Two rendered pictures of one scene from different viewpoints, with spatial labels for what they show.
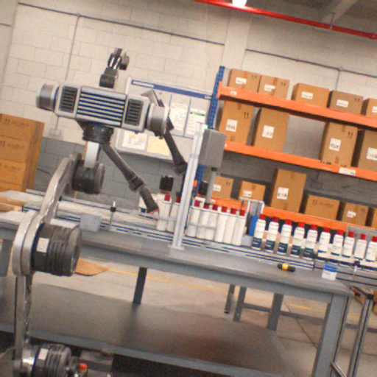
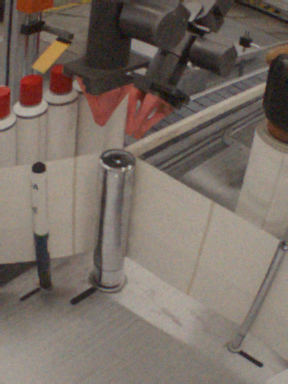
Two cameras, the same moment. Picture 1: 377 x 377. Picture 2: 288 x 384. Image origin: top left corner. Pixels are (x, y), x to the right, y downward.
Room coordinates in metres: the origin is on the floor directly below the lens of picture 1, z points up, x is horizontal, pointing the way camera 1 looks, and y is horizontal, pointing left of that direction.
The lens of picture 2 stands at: (3.44, -0.42, 1.37)
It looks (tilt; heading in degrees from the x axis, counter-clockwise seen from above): 39 degrees down; 129
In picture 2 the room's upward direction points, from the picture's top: 8 degrees clockwise
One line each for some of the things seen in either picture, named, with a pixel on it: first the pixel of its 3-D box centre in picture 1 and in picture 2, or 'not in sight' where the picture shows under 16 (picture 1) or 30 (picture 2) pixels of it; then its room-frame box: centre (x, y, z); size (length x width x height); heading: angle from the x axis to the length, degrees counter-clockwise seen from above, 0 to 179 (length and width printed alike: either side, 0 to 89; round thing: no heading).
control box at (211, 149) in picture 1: (208, 147); not in sight; (2.87, -0.08, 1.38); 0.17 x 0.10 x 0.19; 146
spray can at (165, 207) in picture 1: (164, 212); (111, 100); (2.94, 0.08, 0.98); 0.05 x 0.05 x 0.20
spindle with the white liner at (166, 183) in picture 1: (163, 199); (280, 156); (3.23, 0.11, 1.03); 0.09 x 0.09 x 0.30
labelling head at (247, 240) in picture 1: (247, 222); not in sight; (3.05, -0.39, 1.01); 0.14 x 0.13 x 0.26; 91
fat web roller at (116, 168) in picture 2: not in sight; (111, 226); (3.15, -0.11, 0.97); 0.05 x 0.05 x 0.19
